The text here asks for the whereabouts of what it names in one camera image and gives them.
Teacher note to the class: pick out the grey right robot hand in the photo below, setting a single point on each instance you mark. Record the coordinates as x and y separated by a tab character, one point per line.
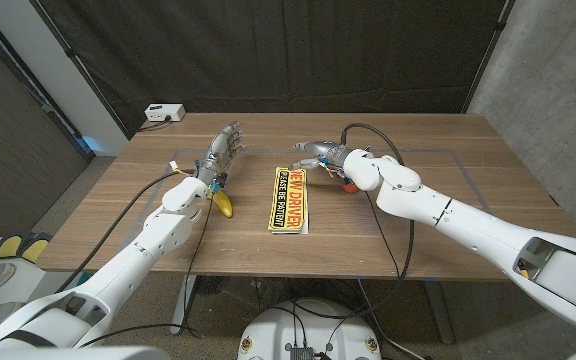
330	150

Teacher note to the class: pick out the white power outlet box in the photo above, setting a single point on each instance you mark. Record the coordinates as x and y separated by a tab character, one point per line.
164	112

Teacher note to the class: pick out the black backdrop stand pole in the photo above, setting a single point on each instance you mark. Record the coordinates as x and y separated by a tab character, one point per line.
80	70
488	55

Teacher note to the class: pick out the black backdrop curtain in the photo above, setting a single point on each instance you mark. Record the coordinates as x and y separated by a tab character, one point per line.
288	50

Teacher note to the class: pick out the white robot chest cover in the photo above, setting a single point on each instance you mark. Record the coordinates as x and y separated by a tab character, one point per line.
68	354

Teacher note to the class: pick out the white robot torso base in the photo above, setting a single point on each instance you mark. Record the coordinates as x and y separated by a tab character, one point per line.
273	335

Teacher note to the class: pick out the white low platform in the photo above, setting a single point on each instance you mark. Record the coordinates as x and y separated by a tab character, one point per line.
38	285

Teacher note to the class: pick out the yellow new driver bumper sticker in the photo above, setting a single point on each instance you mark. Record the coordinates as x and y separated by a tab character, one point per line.
290	200

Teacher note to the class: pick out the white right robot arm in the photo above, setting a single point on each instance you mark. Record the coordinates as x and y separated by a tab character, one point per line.
468	220

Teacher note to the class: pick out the grey table leg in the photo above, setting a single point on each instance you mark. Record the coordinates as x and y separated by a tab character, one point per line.
440	315
180	310

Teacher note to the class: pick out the red toy tomato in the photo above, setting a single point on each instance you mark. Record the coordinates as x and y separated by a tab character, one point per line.
351	188

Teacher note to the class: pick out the yellow toy banana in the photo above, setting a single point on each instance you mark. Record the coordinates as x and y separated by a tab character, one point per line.
224	204

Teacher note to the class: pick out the teal orange device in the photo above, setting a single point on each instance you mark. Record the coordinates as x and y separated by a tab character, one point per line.
84	278

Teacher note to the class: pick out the yellow black foot pad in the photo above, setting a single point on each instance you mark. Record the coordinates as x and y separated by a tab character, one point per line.
35	249
8	246

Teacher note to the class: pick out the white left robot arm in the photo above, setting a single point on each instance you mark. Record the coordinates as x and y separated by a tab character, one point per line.
128	260

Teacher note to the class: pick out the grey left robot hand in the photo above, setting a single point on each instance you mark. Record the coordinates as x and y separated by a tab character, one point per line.
218	155

